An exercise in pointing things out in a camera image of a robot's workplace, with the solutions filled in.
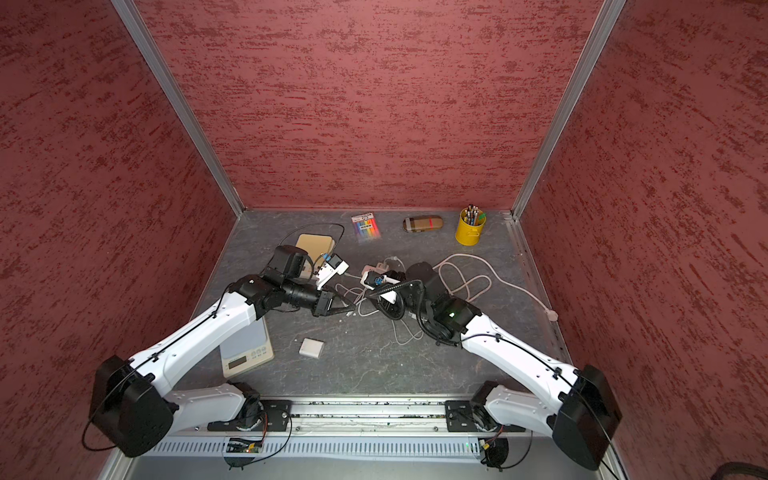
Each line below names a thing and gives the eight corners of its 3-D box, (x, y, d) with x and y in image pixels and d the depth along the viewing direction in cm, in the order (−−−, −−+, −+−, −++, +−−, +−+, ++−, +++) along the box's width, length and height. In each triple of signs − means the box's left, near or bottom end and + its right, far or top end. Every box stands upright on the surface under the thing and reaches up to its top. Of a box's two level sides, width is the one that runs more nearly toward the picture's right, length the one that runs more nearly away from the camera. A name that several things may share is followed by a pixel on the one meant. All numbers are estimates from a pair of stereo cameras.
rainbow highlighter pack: (358, 242, 113) (358, 239, 112) (351, 220, 121) (351, 216, 119) (381, 237, 115) (381, 233, 114) (373, 215, 123) (373, 211, 121)
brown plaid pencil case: (404, 234, 117) (404, 227, 113) (402, 223, 120) (402, 217, 117) (443, 231, 118) (445, 224, 115) (440, 220, 121) (442, 214, 118)
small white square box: (300, 354, 86) (298, 351, 84) (305, 340, 89) (303, 337, 87) (319, 358, 86) (317, 355, 83) (324, 344, 88) (322, 340, 86)
